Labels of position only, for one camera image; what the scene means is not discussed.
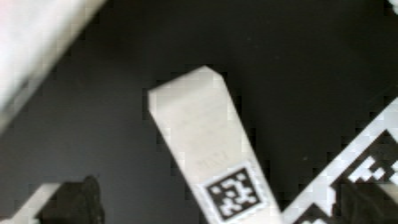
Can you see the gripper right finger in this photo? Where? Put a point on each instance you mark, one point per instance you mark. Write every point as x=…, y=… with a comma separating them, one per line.
x=367, y=206

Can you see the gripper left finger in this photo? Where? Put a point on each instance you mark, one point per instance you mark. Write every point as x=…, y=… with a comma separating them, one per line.
x=64, y=203

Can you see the white desk leg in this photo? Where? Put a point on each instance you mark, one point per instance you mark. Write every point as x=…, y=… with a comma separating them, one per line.
x=201, y=129
x=363, y=165

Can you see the white front fence bar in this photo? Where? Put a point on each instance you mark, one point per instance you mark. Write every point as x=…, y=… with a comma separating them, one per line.
x=40, y=26

